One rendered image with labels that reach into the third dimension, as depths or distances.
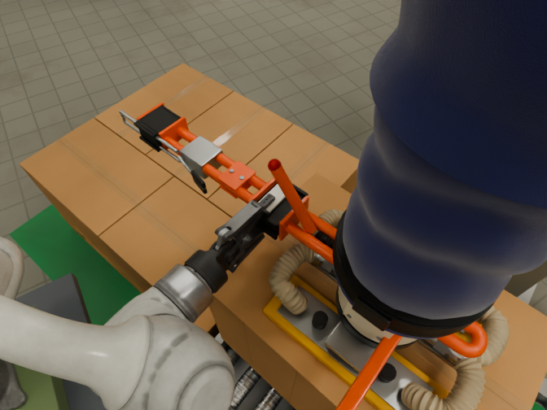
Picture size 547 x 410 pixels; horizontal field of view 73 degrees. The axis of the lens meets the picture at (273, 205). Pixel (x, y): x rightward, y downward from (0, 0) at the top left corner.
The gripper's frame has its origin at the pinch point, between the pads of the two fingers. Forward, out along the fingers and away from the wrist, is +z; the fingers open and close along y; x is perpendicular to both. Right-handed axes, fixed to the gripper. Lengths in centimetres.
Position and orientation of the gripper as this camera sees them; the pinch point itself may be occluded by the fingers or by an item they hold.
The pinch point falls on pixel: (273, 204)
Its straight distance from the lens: 72.1
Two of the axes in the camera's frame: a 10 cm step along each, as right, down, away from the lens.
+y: 0.0, 5.8, 8.1
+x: 7.7, 5.2, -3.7
